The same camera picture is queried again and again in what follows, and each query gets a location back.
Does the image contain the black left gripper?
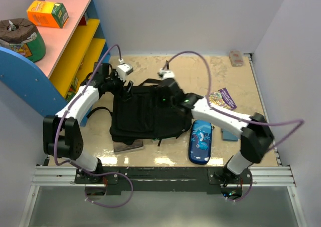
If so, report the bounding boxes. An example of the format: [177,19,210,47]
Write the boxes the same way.
[104,69,133,101]

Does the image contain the black student backpack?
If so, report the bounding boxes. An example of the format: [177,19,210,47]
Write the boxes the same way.
[86,78,194,147]

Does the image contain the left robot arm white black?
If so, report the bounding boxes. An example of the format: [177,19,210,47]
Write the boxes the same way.
[43,63,133,183]

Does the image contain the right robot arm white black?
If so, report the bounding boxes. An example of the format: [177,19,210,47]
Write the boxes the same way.
[121,78,274,183]

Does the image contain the blue shark pencil case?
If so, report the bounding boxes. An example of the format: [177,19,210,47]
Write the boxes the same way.
[188,120,214,165]

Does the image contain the purple colourful book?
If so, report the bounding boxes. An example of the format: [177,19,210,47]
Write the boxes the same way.
[209,88,237,110]

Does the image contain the green box on shelf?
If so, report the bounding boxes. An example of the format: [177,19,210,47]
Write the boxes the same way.
[65,77,78,101]

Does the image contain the dark tale book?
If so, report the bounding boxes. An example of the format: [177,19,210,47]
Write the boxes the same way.
[113,139,144,154]

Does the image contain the blue shelf unit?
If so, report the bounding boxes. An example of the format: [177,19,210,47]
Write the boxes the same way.
[1,0,107,123]

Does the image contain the beige pink eraser box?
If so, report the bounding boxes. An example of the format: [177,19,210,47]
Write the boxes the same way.
[229,50,244,67]

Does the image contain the orange green crayon box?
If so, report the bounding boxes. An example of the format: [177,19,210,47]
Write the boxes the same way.
[27,0,69,29]

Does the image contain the brown green toy stump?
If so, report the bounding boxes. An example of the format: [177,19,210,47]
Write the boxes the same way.
[1,18,46,62]

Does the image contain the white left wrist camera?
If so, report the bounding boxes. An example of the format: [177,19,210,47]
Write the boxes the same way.
[116,64,133,82]

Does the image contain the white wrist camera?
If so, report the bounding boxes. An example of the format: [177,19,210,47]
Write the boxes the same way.
[157,69,175,80]
[116,64,133,82]

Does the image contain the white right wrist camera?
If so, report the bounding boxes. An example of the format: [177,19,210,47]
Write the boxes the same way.
[157,69,175,80]

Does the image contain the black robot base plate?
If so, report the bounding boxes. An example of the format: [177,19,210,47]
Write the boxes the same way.
[75,166,253,197]

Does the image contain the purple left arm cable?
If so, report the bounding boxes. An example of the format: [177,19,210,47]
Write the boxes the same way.
[54,44,134,208]

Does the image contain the aluminium rail frame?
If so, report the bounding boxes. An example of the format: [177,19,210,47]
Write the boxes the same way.
[19,53,308,227]

